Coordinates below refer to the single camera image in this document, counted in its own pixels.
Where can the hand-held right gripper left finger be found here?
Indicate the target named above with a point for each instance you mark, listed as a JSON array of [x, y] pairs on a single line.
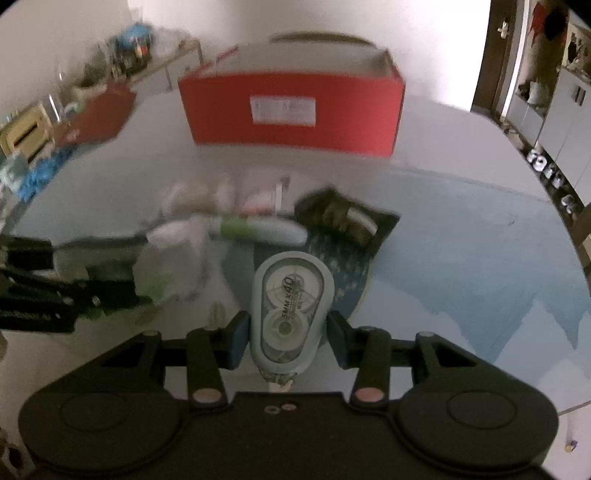
[[238, 339]]

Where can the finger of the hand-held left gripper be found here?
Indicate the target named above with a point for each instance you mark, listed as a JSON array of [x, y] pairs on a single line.
[[113, 300], [25, 253]]

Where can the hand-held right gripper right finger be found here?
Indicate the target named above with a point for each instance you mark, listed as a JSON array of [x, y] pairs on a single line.
[[339, 341]]

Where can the pale blue correction tape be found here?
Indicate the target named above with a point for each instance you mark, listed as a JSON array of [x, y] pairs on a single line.
[[291, 295]]

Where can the clear plastic bag green print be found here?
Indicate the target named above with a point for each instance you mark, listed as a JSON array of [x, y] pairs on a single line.
[[175, 258]]

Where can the red cardboard box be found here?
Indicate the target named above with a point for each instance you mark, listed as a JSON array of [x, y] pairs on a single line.
[[217, 115]]

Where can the dark blue patterned pouch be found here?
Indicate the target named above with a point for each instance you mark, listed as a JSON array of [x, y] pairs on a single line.
[[346, 277]]

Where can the pale green mug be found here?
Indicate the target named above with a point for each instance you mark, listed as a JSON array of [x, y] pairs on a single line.
[[13, 173]]

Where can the blue gloves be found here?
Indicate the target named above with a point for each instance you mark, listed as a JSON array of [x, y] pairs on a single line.
[[41, 173]]

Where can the green white tube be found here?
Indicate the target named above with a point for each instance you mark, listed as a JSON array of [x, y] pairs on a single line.
[[263, 230]]

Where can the yellow tissue box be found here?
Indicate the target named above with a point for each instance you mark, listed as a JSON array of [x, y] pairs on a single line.
[[25, 134]]

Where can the dark snack packet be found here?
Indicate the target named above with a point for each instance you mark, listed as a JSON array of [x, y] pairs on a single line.
[[332, 212]]

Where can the clear biscuit packet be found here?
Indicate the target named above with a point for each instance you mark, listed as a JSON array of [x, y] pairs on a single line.
[[194, 196]]

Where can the pink white small packet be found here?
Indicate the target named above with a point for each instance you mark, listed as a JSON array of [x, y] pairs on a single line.
[[261, 201]]

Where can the white sideboard cabinet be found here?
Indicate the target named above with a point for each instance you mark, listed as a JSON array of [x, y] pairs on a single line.
[[175, 69]]

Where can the blue globe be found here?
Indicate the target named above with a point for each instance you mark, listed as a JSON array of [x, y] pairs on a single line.
[[134, 39]]

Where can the wooden slat-back chair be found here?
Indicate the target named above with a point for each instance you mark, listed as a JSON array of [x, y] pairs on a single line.
[[323, 37], [584, 240]]

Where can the row of white shoes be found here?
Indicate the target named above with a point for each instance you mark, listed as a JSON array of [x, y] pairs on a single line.
[[538, 159]]

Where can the brown door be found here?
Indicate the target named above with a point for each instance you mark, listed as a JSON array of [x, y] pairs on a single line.
[[496, 69]]

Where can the white handbag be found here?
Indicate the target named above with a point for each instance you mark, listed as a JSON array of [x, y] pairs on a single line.
[[535, 94]]

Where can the red hanging ornament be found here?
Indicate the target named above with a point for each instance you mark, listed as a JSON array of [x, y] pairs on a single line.
[[540, 16]]

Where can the black red hanging hat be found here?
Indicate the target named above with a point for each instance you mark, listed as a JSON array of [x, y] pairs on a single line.
[[556, 21]]

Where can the white wall cabinet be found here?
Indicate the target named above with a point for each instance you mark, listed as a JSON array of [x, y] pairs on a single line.
[[563, 129]]

